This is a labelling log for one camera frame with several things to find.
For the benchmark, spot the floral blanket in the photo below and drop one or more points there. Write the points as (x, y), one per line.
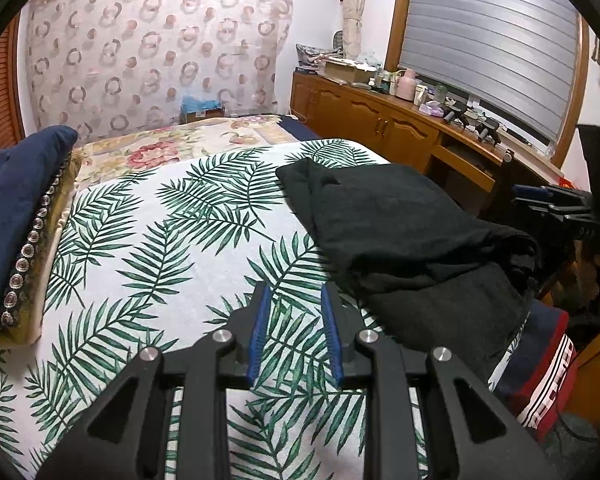
(150, 155)

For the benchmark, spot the lace window curtain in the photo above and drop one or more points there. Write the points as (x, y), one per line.
(354, 10)

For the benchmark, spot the navy studded cushion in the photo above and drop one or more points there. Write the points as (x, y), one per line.
(10, 210)

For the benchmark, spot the red striped cloth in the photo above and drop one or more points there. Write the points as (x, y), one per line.
(545, 360)

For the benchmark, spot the wooden louvre wardrobe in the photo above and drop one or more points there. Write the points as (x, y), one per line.
(0, 110)

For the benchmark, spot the cardboard box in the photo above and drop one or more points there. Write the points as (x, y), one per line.
(347, 70)

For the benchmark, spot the grey window blind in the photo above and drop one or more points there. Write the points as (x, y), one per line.
(490, 35)

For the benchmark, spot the blue box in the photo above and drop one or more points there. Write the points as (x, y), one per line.
(200, 107)

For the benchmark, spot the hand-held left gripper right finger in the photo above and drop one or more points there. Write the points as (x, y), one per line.
(332, 335)

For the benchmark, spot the wooden cabinet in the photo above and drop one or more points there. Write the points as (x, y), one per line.
(360, 110)

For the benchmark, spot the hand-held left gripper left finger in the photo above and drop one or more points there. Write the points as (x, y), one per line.
(257, 330)

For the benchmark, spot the leaf print cloth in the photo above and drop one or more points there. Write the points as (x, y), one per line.
(130, 260)

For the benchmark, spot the patterned bag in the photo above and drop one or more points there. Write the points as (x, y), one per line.
(312, 55)

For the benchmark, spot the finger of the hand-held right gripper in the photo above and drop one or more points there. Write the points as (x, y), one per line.
(535, 192)
(550, 210)

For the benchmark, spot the black t-shirt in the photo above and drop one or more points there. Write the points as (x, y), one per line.
(405, 240)

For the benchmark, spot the black device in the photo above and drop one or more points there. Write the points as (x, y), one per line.
(486, 132)

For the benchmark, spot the purple plastic bag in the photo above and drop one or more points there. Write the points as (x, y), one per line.
(432, 109)

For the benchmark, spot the pink thermos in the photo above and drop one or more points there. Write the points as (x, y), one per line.
(406, 85)

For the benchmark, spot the wooden window frame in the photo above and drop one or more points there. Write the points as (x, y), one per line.
(397, 20)

